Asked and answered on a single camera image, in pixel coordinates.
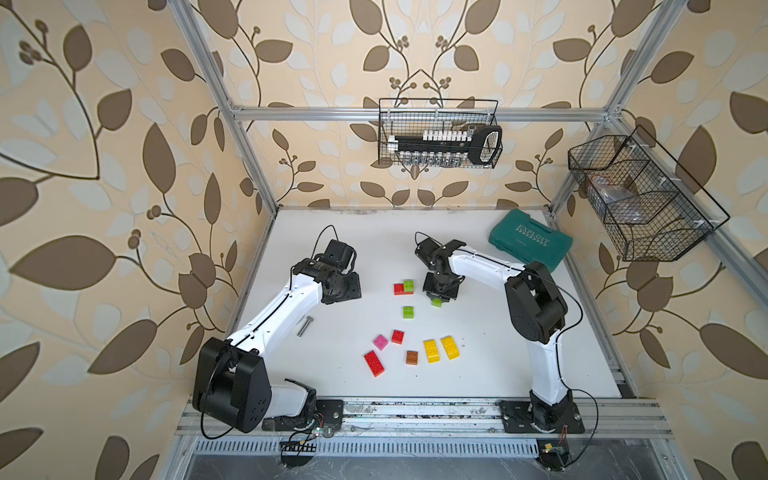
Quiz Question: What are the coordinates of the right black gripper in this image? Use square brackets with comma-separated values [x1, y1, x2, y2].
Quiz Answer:
[420, 271, 458, 302]

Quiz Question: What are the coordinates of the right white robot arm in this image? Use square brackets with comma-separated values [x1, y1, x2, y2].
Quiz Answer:
[415, 236, 572, 416]

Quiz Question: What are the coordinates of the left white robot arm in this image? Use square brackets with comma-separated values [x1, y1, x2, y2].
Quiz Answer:
[192, 239, 362, 433]

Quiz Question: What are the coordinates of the yellow lego brick right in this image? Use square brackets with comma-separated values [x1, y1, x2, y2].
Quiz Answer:
[440, 336, 460, 360]

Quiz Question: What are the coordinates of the yellow lego brick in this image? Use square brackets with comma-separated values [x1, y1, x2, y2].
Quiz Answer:
[423, 339, 440, 364]
[440, 336, 460, 360]

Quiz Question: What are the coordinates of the small red lego brick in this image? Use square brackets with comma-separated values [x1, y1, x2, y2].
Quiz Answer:
[391, 330, 404, 345]

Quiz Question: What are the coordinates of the yellow lego brick left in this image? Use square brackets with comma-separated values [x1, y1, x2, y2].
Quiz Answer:
[423, 339, 440, 364]

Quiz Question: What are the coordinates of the orange lego brick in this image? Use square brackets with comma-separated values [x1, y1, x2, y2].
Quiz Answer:
[406, 351, 419, 366]

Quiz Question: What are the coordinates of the pink lego brick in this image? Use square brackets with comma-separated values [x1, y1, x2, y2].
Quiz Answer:
[373, 335, 389, 351]

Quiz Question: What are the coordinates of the long red lego front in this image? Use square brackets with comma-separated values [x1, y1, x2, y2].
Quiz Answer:
[364, 351, 385, 377]

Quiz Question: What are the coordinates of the steel bolt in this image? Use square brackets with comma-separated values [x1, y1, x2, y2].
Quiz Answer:
[297, 316, 314, 337]

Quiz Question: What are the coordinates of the green plastic tool case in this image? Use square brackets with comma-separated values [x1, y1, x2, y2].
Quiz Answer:
[488, 209, 573, 272]

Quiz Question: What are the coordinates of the black socket set holder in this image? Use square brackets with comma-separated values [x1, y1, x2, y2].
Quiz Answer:
[383, 125, 503, 168]

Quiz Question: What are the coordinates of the left circuit board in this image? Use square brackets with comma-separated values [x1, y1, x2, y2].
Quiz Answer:
[279, 426, 337, 469]

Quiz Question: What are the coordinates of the circuit board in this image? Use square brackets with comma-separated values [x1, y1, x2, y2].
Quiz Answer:
[279, 426, 337, 469]
[536, 440, 570, 472]

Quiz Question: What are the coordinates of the clear plastic bag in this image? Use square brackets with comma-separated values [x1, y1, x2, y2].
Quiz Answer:
[592, 176, 646, 225]

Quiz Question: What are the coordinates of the right circuit board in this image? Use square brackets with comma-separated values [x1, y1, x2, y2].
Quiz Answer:
[536, 440, 570, 472]

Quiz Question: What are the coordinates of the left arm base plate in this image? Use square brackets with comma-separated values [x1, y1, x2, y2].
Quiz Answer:
[261, 399, 344, 433]

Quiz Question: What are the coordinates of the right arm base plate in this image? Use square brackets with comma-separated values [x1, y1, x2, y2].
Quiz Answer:
[498, 395, 586, 434]

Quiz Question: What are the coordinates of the back wall wire basket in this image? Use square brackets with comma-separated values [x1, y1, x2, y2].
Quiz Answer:
[377, 97, 503, 169]

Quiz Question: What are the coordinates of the wall wire basket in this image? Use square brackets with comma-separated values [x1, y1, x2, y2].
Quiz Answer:
[377, 97, 503, 169]
[567, 125, 731, 262]

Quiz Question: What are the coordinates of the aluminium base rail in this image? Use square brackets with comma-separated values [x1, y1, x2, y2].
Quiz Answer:
[177, 397, 672, 458]

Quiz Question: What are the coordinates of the right wall wire basket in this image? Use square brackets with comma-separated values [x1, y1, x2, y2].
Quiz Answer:
[567, 125, 731, 262]

